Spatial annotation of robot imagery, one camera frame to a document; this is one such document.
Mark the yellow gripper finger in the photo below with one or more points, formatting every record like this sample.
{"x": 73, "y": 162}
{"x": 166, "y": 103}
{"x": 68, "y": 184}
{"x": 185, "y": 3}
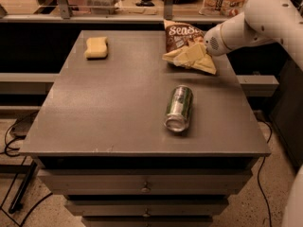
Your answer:
{"x": 182, "y": 60}
{"x": 196, "y": 52}

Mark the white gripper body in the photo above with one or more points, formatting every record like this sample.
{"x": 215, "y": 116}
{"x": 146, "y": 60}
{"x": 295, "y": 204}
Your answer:
{"x": 213, "y": 42}

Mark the brown chip bag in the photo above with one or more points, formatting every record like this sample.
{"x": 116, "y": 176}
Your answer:
{"x": 179, "y": 38}

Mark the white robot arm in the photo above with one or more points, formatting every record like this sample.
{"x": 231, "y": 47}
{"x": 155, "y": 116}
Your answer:
{"x": 261, "y": 22}

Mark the yellow sponge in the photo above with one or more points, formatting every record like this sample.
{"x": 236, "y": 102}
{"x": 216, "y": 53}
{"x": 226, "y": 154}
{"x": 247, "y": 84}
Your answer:
{"x": 96, "y": 48}

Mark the green soda can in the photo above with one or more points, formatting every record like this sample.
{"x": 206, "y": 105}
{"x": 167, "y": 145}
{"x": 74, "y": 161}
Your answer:
{"x": 178, "y": 110}

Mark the grey drawer cabinet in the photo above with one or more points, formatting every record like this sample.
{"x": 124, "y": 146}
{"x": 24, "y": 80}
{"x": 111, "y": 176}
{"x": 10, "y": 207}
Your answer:
{"x": 100, "y": 135}

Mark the top drawer knob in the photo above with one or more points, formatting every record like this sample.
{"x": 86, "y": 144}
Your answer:
{"x": 145, "y": 188}

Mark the drawer knob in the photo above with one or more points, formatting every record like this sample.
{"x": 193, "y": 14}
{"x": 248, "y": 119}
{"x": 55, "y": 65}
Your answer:
{"x": 146, "y": 214}
{"x": 145, "y": 188}

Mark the metal shelf rail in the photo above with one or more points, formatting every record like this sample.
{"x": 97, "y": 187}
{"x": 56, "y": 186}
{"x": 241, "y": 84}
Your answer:
{"x": 126, "y": 12}

